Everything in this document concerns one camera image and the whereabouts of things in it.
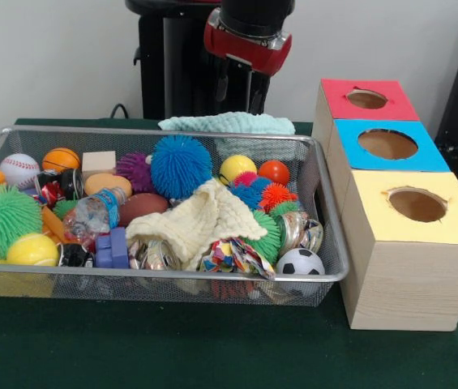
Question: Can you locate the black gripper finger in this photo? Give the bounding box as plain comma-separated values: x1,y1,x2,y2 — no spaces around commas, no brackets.
214,56,230,103
250,69,272,117

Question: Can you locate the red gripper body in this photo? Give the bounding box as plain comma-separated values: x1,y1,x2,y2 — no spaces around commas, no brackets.
203,7,293,77

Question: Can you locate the mint green waffle cloth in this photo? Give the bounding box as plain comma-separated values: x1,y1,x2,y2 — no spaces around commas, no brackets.
157,112,297,162

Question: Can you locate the blue fuzzy ball with eyes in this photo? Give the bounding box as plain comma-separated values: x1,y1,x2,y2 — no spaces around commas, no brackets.
150,135,213,199

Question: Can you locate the wooden box with three holes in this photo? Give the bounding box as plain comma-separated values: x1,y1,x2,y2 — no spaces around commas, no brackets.
311,78,458,332

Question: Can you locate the yellow smooth ball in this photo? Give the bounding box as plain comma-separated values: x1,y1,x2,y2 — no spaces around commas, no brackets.
219,155,258,186

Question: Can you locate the red smooth ball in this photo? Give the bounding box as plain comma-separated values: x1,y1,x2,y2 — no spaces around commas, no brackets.
258,160,290,186

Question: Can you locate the multicolour fuzzy caterpillar toy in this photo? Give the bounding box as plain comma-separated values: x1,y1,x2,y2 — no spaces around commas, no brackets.
228,172,299,216

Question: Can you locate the cream waffle cloth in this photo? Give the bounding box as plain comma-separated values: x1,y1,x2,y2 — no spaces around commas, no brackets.
125,177,269,272

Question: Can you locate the black and white soccer ball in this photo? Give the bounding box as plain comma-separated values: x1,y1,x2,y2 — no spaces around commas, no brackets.
276,247,326,276

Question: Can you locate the orange basketball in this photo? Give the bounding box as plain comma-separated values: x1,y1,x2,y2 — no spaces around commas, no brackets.
41,147,82,173

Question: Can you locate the white baseball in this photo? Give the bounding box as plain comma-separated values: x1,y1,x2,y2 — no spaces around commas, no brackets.
0,153,41,190

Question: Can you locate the yellow tennis ball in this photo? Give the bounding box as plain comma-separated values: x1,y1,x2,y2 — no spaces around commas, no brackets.
5,233,59,267

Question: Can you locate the green fuzzy ball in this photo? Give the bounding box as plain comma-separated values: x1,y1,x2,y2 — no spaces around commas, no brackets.
0,184,43,259

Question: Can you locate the dark green table cloth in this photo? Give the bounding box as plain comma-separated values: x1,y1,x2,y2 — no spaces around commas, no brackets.
0,117,458,389

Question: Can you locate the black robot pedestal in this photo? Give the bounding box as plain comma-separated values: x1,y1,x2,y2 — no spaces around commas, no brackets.
125,0,297,122

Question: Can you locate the black cable loop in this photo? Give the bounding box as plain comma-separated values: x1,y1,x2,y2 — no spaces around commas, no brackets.
109,103,133,119

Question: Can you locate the silver wire mesh bin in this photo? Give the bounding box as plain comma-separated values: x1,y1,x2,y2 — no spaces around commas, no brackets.
0,125,350,308

